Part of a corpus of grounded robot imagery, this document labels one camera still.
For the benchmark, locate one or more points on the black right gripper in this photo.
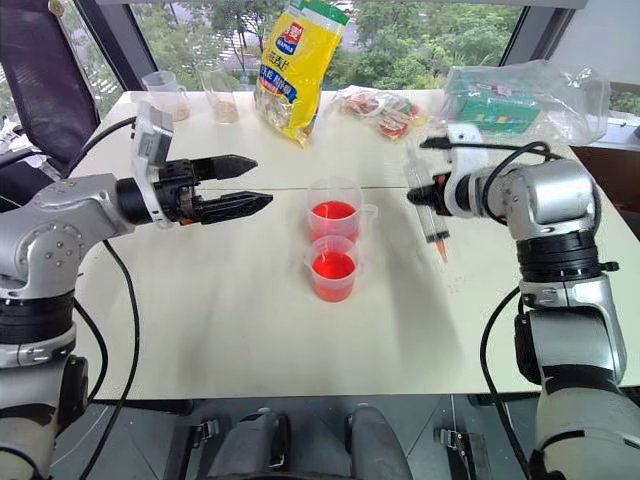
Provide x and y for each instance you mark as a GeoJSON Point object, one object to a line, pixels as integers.
{"type": "Point", "coordinates": [440, 192]}

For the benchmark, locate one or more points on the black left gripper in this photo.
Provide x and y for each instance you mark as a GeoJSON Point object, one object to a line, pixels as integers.
{"type": "Point", "coordinates": [172, 192]}

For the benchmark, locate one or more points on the clear syringe with orange tip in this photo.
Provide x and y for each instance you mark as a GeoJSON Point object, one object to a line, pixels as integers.
{"type": "Point", "coordinates": [434, 227]}

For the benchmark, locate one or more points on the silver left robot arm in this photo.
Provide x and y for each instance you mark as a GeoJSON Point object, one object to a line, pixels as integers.
{"type": "Point", "coordinates": [55, 235]}

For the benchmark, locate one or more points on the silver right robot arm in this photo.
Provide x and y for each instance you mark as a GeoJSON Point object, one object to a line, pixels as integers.
{"type": "Point", "coordinates": [565, 280]}

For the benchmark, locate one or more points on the large clear cup red liquid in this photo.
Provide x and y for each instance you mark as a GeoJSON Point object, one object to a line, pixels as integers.
{"type": "Point", "coordinates": [332, 212]}

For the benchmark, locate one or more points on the clear measuring cup with grains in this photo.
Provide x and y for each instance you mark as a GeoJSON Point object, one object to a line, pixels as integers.
{"type": "Point", "coordinates": [167, 97]}

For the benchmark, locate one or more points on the small clear cup red liquid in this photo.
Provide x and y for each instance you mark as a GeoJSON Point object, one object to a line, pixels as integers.
{"type": "Point", "coordinates": [332, 272]}

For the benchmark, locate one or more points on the clear glass with grains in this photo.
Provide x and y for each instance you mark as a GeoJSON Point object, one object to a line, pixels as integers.
{"type": "Point", "coordinates": [222, 97]}

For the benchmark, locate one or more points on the red green snack packets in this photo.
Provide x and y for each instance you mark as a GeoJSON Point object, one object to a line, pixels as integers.
{"type": "Point", "coordinates": [385, 112]}

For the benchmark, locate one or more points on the green box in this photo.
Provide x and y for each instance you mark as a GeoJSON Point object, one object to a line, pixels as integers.
{"type": "Point", "coordinates": [500, 107]}

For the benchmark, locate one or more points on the yellow snack bag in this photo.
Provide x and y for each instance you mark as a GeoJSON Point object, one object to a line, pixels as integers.
{"type": "Point", "coordinates": [295, 75]}

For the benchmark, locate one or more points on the clear plastic bag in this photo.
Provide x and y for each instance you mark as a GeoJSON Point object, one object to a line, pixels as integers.
{"type": "Point", "coordinates": [565, 95]}

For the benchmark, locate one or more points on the dark brown side desk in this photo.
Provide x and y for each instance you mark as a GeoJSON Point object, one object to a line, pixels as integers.
{"type": "Point", "coordinates": [612, 175]}

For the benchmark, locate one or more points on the black mesh office chair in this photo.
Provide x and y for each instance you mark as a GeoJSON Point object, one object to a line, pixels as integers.
{"type": "Point", "coordinates": [35, 85]}

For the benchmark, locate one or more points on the grey rounded shape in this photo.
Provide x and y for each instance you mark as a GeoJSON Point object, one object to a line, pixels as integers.
{"type": "Point", "coordinates": [372, 442]}

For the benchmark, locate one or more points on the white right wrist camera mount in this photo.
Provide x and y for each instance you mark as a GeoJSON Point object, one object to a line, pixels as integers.
{"type": "Point", "coordinates": [467, 155]}

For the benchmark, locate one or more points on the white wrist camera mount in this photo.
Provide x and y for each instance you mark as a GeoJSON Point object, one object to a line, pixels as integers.
{"type": "Point", "coordinates": [467, 155]}
{"type": "Point", "coordinates": [150, 140]}

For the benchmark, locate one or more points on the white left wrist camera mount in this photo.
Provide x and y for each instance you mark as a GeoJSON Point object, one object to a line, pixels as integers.
{"type": "Point", "coordinates": [150, 140]}

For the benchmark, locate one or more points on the dark window frame post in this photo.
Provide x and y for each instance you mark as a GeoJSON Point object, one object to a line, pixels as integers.
{"type": "Point", "coordinates": [117, 45]}
{"type": "Point", "coordinates": [537, 30]}

